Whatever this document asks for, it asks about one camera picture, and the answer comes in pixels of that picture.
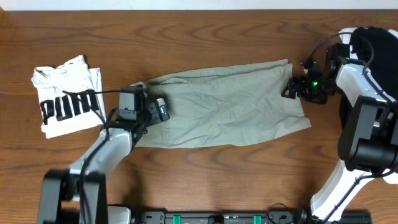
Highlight khaki green shorts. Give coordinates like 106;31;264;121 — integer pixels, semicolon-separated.
137;59;311;149

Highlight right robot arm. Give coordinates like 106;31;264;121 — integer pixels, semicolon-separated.
281;43;397;223

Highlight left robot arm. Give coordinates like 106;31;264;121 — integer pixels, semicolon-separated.
37;98;170;223

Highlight white garment under pile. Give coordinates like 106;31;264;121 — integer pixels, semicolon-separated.
339;26;397;48

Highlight black garment with red tag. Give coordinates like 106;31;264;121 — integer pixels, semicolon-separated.
350;39;397;100

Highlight white Puma t-shirt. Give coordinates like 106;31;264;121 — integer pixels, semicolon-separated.
32;55;106;139

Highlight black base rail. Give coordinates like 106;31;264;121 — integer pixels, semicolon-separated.
138;210;299;224

